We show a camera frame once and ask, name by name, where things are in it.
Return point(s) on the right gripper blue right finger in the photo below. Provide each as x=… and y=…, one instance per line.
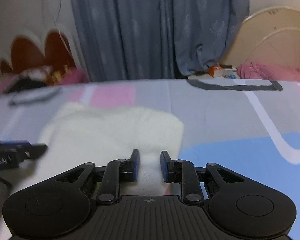
x=186, y=175

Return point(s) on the cream knit sweater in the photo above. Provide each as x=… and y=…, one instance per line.
x=79, y=134

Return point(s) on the red white scalloped headboard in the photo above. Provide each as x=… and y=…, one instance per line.
x=28, y=51

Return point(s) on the pink blanket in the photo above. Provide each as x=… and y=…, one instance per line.
x=255, y=70

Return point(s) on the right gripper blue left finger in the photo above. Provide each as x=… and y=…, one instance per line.
x=118, y=172

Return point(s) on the beige arched headboard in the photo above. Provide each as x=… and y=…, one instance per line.
x=270, y=37

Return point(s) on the dark floral pillow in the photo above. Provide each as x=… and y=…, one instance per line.
x=44, y=77

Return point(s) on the patterned pink blue bedsheet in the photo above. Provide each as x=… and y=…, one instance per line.
x=252, y=133

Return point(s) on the orange box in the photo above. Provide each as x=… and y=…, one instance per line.
x=216, y=71

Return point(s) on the blue-grey curtain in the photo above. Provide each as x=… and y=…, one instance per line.
x=155, y=39

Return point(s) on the striped pink pillow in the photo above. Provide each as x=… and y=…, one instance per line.
x=7, y=81

